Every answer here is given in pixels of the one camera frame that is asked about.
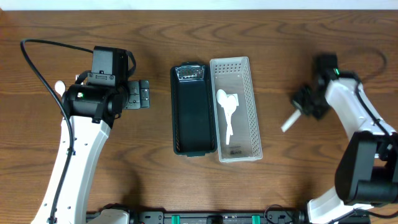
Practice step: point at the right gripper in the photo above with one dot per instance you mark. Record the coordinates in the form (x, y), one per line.
(297, 101)

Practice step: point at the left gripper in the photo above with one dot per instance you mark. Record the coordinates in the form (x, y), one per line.
(140, 94)

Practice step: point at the white plastic spoon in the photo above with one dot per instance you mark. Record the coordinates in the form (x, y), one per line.
(229, 109)
(291, 120)
(221, 97)

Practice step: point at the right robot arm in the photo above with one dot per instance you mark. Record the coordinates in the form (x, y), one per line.
(366, 176)

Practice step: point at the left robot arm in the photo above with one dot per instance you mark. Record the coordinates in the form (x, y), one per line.
(91, 105)

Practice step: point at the dark green plastic basket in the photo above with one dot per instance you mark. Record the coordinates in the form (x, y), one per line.
(193, 119)

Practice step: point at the clear white plastic basket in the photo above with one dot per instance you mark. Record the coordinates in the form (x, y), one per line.
(233, 75)

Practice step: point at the white spoon on left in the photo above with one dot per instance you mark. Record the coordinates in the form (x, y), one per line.
(60, 87)

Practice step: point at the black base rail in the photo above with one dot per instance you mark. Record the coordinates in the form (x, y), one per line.
(117, 213)

